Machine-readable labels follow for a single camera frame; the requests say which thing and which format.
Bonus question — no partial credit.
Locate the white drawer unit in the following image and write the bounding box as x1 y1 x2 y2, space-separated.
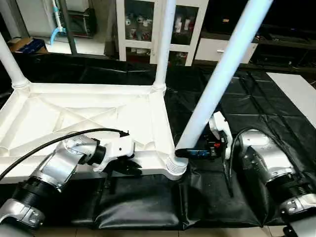
195 37 258 64

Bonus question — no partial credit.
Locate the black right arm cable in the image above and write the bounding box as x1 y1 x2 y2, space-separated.
222 127 297 198

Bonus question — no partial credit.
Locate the white plastic table top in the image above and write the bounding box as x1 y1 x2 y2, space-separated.
0 80 189 184

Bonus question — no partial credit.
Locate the white plastic table leg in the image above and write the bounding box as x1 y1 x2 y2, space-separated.
0 32 31 88
151 0 177 92
165 0 275 179

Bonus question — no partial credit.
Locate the light blue plastic object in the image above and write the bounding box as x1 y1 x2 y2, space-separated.
50 0 67 47

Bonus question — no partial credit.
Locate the grey vertical metal pole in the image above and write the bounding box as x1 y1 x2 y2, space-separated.
59 0 79 55

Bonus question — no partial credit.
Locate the black work mat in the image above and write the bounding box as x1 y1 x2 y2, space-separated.
0 52 316 230

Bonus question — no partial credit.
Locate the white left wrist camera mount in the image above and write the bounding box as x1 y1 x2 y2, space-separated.
93 133 136 172

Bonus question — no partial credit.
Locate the white flat board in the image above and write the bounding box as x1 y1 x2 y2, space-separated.
267 72 316 129

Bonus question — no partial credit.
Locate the dark low media cabinet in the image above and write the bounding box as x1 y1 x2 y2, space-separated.
252 22 316 70

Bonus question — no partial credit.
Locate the brown cardboard box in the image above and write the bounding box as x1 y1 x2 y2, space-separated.
9 37 49 55

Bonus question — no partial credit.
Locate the white glass door cabinet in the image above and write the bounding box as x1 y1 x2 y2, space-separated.
116 0 209 66

